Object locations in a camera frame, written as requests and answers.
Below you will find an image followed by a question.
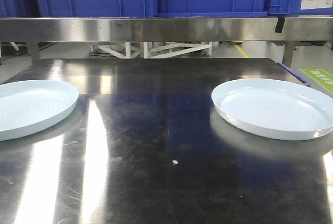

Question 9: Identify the light blue plate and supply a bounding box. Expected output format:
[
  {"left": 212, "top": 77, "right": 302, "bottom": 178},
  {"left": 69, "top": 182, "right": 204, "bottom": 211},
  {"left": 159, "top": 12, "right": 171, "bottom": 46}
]
[
  {"left": 211, "top": 78, "right": 332, "bottom": 141},
  {"left": 1, "top": 80, "right": 79, "bottom": 141}
]

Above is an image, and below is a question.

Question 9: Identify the blue table edge guard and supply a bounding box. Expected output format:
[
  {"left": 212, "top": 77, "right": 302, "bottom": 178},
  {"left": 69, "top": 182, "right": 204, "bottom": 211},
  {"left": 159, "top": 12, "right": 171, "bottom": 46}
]
[{"left": 277, "top": 62, "right": 311, "bottom": 87}]

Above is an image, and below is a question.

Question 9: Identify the black tape strip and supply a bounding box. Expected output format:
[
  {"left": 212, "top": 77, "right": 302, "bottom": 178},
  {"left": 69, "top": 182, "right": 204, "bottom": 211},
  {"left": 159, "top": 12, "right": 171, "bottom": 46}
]
[{"left": 274, "top": 17, "right": 285, "bottom": 33}]

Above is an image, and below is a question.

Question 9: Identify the green floor sign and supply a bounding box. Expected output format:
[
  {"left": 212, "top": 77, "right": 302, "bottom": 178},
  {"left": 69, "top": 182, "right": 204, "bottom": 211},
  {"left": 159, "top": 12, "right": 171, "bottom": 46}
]
[{"left": 300, "top": 68, "right": 333, "bottom": 93}]

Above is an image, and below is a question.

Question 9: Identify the white metal frame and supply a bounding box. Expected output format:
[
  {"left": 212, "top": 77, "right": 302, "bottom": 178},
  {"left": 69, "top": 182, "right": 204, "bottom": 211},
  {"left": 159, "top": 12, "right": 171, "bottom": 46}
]
[{"left": 90, "top": 41, "right": 213, "bottom": 59}]

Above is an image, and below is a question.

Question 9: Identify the stainless steel shelf rail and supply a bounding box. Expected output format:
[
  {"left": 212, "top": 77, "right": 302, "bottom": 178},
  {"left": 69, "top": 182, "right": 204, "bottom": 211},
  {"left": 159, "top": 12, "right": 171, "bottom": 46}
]
[{"left": 1, "top": 16, "right": 332, "bottom": 42}]

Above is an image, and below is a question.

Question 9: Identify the right steel shelf post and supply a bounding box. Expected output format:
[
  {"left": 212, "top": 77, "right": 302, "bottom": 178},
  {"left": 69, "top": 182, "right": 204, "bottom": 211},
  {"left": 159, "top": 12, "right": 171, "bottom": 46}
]
[{"left": 282, "top": 41, "right": 296, "bottom": 68}]

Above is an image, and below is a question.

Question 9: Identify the steel shelf post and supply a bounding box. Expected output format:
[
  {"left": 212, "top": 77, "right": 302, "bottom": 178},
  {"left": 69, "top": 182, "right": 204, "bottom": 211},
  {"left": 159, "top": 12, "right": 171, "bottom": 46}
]
[
  {"left": 27, "top": 42, "right": 41, "bottom": 65},
  {"left": 282, "top": 41, "right": 296, "bottom": 68}
]

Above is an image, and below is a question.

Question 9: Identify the left steel shelf post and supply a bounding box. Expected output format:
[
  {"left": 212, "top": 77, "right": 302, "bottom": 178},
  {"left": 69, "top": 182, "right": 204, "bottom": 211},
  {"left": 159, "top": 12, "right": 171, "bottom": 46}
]
[{"left": 27, "top": 42, "right": 41, "bottom": 65}]

